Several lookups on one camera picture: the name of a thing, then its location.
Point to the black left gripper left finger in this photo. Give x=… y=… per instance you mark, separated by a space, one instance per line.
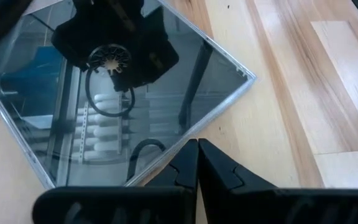
x=179 y=168

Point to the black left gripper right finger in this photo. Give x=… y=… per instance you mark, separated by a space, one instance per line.
x=222 y=174

